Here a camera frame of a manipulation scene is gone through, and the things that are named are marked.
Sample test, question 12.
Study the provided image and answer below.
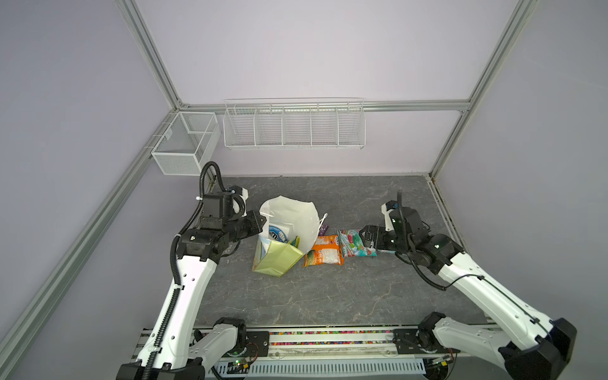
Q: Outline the orange Fox's candy bag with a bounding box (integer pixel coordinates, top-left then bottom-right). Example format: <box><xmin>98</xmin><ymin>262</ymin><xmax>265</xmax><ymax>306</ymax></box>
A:
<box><xmin>302</xmin><ymin>235</ymin><xmax>345</xmax><ymax>268</ymax></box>

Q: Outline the long white wire basket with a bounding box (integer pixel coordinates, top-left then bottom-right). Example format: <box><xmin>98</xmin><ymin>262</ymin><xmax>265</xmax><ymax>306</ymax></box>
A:
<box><xmin>223</xmin><ymin>98</ymin><xmax>367</xmax><ymax>150</ymax></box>

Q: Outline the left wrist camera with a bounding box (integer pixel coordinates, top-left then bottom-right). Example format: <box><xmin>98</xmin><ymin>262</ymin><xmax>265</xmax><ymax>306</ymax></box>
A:
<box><xmin>227</xmin><ymin>185</ymin><xmax>249</xmax><ymax>217</ymax></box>

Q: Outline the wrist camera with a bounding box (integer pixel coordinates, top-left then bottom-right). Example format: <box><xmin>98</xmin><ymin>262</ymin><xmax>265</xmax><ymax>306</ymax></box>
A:
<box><xmin>227</xmin><ymin>185</ymin><xmax>249</xmax><ymax>217</ymax></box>
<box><xmin>381</xmin><ymin>200</ymin><xmax>402</xmax><ymax>232</ymax></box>

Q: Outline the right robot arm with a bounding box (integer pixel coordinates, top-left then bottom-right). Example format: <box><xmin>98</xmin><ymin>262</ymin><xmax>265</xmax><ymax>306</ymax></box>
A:
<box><xmin>359</xmin><ymin>196</ymin><xmax>577</xmax><ymax>379</ymax></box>

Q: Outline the green snack bag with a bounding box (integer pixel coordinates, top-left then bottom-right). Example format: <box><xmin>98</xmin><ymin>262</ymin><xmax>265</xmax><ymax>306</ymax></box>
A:
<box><xmin>288</xmin><ymin>236</ymin><xmax>301</xmax><ymax>249</ymax></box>

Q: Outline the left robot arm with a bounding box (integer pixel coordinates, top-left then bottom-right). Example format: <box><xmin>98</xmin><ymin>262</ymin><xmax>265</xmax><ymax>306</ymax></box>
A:
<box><xmin>117</xmin><ymin>161</ymin><xmax>266</xmax><ymax>379</ymax></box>

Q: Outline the illustrated paper gift bag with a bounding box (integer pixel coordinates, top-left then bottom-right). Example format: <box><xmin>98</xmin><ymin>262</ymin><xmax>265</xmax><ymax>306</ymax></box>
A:
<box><xmin>252</xmin><ymin>196</ymin><xmax>327</xmax><ymax>277</ymax></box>

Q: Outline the purple M&M's packet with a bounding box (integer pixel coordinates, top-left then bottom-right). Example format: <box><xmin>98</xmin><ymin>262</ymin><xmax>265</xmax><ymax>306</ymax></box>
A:
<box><xmin>318</xmin><ymin>224</ymin><xmax>329</xmax><ymax>236</ymax></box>

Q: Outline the Fox's mint blossom candy bag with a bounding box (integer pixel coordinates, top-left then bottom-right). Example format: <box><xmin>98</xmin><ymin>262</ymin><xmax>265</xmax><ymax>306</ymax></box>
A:
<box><xmin>337</xmin><ymin>230</ymin><xmax>377</xmax><ymax>257</ymax></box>

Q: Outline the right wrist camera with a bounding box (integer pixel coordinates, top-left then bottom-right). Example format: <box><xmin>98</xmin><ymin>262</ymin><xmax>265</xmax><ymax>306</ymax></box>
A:
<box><xmin>381</xmin><ymin>200</ymin><xmax>402</xmax><ymax>232</ymax></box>

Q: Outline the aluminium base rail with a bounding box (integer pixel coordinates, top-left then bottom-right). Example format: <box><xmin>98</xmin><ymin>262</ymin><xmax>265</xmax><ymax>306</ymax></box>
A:
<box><xmin>137</xmin><ymin>322</ymin><xmax>504</xmax><ymax>380</ymax></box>

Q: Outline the white mesh box basket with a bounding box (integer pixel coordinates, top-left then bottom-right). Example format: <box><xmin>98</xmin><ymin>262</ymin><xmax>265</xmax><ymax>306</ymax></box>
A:
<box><xmin>152</xmin><ymin>112</ymin><xmax>221</xmax><ymax>177</ymax></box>

